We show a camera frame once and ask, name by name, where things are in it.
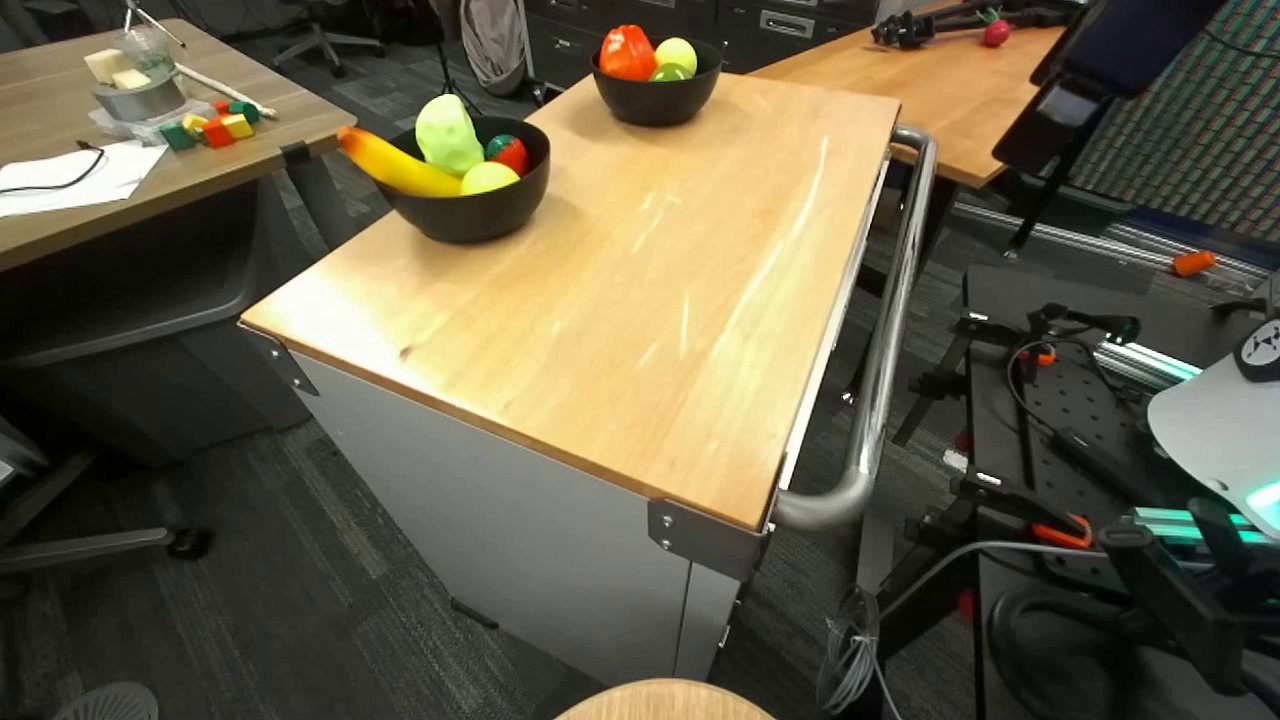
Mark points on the light green bumpy fruit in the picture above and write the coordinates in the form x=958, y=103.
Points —
x=444, y=135

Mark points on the yellow toy lemon ball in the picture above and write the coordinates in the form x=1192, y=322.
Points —
x=490, y=177

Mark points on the white paper sheets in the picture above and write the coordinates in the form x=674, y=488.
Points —
x=81, y=177

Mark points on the black bowl with banana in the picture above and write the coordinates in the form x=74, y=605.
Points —
x=490, y=214

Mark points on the round wooden stool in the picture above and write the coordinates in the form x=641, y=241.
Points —
x=664, y=701

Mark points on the wooden office desk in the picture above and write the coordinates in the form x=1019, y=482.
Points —
x=125, y=265

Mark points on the yellow green toy apple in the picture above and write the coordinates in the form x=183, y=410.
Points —
x=679, y=58

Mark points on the silver cart handle bar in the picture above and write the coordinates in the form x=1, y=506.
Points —
x=873, y=400

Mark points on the red orange toy pepper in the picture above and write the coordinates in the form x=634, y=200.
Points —
x=624, y=52

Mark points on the clear plastic container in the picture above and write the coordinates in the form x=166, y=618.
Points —
x=138, y=75

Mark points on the yellow toy banana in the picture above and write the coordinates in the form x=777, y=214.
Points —
x=395, y=164

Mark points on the colourful toy blocks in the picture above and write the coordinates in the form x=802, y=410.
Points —
x=220, y=125

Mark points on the green toy ball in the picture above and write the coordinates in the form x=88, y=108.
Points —
x=496, y=142

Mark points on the red toy strawberry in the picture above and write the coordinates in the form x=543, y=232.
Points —
x=515, y=155

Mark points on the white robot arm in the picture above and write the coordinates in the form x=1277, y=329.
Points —
x=1225, y=427

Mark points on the black bowl with pepper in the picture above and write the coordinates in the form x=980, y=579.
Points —
x=659, y=103

